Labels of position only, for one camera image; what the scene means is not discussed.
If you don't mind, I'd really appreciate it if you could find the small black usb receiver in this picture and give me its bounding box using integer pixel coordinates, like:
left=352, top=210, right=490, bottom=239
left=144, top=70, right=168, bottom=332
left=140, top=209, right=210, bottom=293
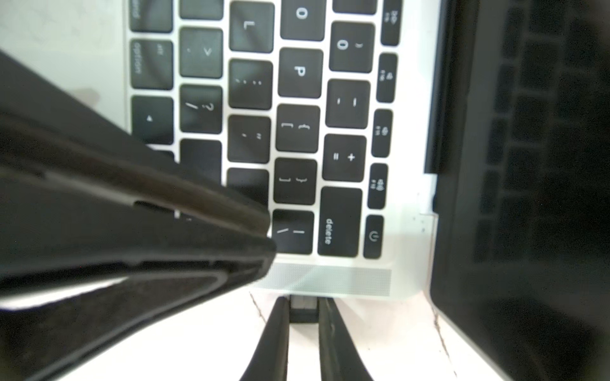
left=289, top=295, right=319, bottom=324

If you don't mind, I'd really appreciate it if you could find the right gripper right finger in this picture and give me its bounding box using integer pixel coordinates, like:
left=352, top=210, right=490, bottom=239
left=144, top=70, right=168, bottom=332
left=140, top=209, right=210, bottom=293
left=318, top=298, right=373, bottom=381

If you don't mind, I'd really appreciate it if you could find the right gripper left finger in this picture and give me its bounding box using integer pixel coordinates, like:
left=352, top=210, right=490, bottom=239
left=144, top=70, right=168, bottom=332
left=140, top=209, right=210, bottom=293
left=240, top=297, right=290, bottom=381

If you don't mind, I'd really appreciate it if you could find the silver laptop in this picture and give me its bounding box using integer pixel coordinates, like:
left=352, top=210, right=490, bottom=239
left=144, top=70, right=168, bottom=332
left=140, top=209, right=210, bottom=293
left=1, top=1, right=609, bottom=380

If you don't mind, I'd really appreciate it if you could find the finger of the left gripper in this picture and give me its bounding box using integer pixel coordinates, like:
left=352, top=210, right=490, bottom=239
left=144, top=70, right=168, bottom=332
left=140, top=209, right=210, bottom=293
left=1, top=55, right=276, bottom=380

